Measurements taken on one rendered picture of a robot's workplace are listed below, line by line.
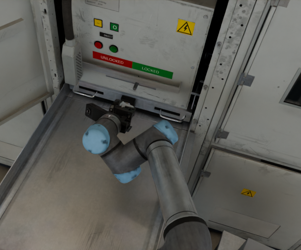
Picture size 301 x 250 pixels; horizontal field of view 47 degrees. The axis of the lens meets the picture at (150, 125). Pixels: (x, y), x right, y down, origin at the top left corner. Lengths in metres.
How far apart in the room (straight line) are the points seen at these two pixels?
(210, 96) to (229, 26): 0.30
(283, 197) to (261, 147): 0.36
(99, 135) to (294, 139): 0.76
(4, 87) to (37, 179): 0.38
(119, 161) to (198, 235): 0.37
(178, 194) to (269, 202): 1.04
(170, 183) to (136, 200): 0.46
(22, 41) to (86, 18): 0.25
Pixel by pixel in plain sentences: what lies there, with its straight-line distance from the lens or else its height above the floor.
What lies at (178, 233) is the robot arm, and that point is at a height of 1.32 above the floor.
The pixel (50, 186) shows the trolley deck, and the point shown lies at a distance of 1.30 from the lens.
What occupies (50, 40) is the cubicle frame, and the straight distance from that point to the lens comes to 1.37.
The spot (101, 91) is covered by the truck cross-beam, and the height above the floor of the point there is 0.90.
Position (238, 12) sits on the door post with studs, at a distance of 1.07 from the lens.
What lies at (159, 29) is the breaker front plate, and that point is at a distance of 1.21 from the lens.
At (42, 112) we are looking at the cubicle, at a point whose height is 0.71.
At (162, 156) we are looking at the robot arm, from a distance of 0.87.
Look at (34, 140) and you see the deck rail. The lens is 1.38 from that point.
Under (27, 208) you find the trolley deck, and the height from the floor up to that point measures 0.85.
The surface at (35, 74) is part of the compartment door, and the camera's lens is 1.48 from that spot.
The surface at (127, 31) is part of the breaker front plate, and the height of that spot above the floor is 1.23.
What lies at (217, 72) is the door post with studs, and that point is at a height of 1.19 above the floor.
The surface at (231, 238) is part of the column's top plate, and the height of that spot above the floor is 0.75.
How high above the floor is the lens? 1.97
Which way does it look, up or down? 51 degrees down
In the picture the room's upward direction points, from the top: 9 degrees clockwise
